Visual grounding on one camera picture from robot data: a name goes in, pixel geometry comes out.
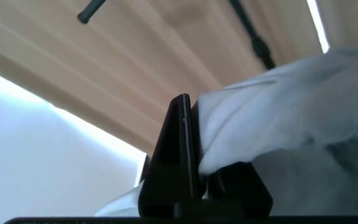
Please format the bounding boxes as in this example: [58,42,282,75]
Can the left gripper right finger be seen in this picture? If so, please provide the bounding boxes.
[206,161,273,218]

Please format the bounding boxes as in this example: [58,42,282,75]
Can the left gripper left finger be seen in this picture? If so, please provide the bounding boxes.
[137,93,205,218]

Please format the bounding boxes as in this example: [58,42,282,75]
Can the pale grey shorts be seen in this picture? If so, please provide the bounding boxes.
[94,46,358,217]

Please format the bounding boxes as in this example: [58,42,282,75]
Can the black clothes rack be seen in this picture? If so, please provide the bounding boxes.
[76,0,277,71]

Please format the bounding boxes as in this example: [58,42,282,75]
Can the beige curtain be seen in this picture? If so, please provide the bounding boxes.
[0,0,358,156]

